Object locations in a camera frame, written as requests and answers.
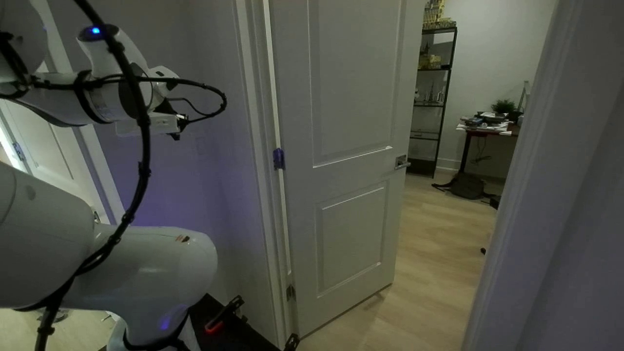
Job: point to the metal door hinge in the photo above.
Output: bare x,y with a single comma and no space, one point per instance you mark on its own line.
280,159
291,293

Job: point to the white panel door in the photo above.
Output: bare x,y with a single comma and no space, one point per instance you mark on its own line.
352,98

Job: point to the black bag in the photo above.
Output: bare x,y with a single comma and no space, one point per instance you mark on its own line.
467,188

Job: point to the black metal shelf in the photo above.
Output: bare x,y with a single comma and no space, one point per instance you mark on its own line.
449,98

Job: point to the orange black clamp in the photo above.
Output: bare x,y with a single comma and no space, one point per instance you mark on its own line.
225,315

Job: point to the dark door stop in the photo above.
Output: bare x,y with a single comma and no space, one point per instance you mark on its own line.
293,342

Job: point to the black mounting table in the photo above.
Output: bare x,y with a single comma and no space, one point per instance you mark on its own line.
246,338

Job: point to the wooden desk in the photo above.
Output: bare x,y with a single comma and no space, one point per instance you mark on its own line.
488,153

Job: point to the cluttered papers pile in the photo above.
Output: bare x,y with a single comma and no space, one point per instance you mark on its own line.
484,122

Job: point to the small dark floor object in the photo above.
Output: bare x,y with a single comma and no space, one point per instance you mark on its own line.
482,248

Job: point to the yellowish decoration plant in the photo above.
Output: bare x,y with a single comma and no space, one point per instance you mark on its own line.
434,12

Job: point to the small green potted plant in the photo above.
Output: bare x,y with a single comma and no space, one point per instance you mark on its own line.
506,108

